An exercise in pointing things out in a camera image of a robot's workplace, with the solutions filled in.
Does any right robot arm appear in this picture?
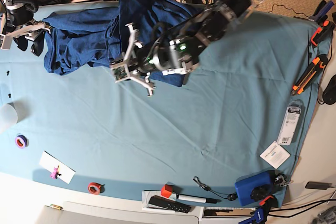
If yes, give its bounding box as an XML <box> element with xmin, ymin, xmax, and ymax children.
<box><xmin>1</xmin><ymin>0</ymin><xmax>51</xmax><ymax>57</ymax></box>

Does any black white marker pen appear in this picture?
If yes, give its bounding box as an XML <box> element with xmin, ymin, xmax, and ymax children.
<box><xmin>176</xmin><ymin>194</ymin><xmax>218</xmax><ymax>204</ymax></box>

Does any red tape roll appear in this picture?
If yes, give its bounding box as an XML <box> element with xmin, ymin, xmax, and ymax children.
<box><xmin>88</xmin><ymin>182</ymin><xmax>104</xmax><ymax>195</ymax></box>

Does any blue black spring clamp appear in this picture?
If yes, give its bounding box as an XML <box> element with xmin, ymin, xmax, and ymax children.
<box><xmin>308</xmin><ymin>0</ymin><xmax>334</xmax><ymax>23</ymax></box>

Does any black lanyard with clip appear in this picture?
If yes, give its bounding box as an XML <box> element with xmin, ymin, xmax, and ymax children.
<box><xmin>192</xmin><ymin>176</ymin><xmax>238</xmax><ymax>202</ymax></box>

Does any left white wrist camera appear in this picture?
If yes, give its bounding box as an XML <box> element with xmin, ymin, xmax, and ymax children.
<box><xmin>110</xmin><ymin>60</ymin><xmax>131</xmax><ymax>83</ymax></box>

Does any blister pack of batteries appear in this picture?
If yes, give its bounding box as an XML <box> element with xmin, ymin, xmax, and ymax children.
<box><xmin>277</xmin><ymin>100</ymin><xmax>303</xmax><ymax>145</ymax></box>

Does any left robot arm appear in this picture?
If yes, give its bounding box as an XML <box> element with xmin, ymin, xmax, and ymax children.
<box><xmin>110</xmin><ymin>0</ymin><xmax>264</xmax><ymax>96</ymax></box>

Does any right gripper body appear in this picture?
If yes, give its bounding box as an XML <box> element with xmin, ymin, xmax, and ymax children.
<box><xmin>4</xmin><ymin>2</ymin><xmax>51</xmax><ymax>42</ymax></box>

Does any small black phone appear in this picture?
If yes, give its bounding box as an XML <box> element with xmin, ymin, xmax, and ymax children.
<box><xmin>305</xmin><ymin>182</ymin><xmax>330</xmax><ymax>190</ymax></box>

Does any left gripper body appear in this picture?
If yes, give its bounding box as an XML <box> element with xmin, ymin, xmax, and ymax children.
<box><xmin>124</xmin><ymin>23</ymin><xmax>158</xmax><ymax>96</ymax></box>

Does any white paper packet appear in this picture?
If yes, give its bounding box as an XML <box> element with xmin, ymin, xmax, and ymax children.
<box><xmin>260</xmin><ymin>142</ymin><xmax>290</xmax><ymax>169</ymax></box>

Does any purple tape roll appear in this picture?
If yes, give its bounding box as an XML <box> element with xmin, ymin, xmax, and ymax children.
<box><xmin>15</xmin><ymin>135</ymin><xmax>28</xmax><ymax>149</ymax></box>

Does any orange black utility knife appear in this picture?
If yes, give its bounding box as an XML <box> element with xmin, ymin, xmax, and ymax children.
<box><xmin>291</xmin><ymin>54</ymin><xmax>329</xmax><ymax>96</ymax></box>

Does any black computer mouse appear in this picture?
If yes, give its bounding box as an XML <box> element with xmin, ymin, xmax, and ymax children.
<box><xmin>322</xmin><ymin>75</ymin><xmax>336</xmax><ymax>105</ymax></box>

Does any light blue table cloth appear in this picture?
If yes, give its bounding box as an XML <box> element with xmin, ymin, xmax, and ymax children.
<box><xmin>1</xmin><ymin>12</ymin><xmax>317</xmax><ymax>200</ymax></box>

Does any orange black clamp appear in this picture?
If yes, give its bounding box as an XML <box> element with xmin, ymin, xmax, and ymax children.
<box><xmin>310</xmin><ymin>20</ymin><xmax>335</xmax><ymax>47</ymax></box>

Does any pink binder clip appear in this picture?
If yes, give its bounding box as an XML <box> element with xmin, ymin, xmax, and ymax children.
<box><xmin>50</xmin><ymin>166</ymin><xmax>61</xmax><ymax>179</ymax></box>

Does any white notepad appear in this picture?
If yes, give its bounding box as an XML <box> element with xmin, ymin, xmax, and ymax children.
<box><xmin>141</xmin><ymin>189</ymin><xmax>205</xmax><ymax>221</ymax></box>

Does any blue orange bar clamp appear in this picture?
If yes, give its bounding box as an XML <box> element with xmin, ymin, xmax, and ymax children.
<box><xmin>239</xmin><ymin>195</ymin><xmax>278</xmax><ymax>224</ymax></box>

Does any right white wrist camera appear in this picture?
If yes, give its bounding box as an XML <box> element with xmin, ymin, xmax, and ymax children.
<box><xmin>0</xmin><ymin>34</ymin><xmax>13</xmax><ymax>50</ymax></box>

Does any dark blue t-shirt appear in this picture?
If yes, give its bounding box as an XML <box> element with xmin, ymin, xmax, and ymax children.
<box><xmin>43</xmin><ymin>0</ymin><xmax>200</xmax><ymax>76</ymax></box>

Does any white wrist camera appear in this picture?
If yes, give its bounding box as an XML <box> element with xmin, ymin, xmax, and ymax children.
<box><xmin>110</xmin><ymin>60</ymin><xmax>131</xmax><ymax>83</ymax></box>
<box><xmin>0</xmin><ymin>34</ymin><xmax>13</xmax><ymax>50</ymax></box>

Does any red cube block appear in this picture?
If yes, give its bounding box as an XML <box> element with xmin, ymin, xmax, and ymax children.
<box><xmin>160</xmin><ymin>184</ymin><xmax>173</xmax><ymax>198</ymax></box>

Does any black remote control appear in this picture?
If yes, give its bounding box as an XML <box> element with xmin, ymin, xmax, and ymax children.
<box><xmin>149</xmin><ymin>195</ymin><xmax>192</xmax><ymax>214</ymax></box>

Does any white paper card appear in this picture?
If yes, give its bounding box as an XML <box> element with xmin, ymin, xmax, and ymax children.
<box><xmin>39</xmin><ymin>151</ymin><xmax>76</xmax><ymax>184</ymax></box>

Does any blue plastic box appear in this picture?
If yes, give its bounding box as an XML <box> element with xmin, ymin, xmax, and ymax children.
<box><xmin>235</xmin><ymin>170</ymin><xmax>275</xmax><ymax>206</ymax></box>

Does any translucent plastic cup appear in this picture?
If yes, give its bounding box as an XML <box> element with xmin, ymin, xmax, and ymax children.
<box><xmin>0</xmin><ymin>104</ymin><xmax>18</xmax><ymax>133</ymax></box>

